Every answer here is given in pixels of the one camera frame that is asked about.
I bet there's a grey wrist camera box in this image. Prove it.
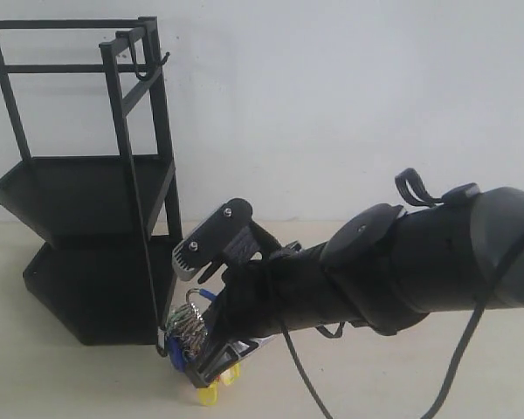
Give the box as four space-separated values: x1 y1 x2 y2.
171 198 253 282

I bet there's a black metal two-tier rack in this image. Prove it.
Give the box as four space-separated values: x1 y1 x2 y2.
0 17 183 346

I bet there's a colourful key tag bunch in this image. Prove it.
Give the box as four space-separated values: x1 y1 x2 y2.
157 288 240 406

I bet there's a black S hook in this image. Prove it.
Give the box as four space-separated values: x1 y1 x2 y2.
115 31 170 81

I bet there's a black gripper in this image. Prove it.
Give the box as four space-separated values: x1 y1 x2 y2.
190 221 328 388

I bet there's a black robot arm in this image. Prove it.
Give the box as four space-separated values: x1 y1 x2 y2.
186 168 524 388

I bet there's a black cable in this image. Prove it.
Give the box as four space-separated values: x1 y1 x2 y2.
280 217 524 419

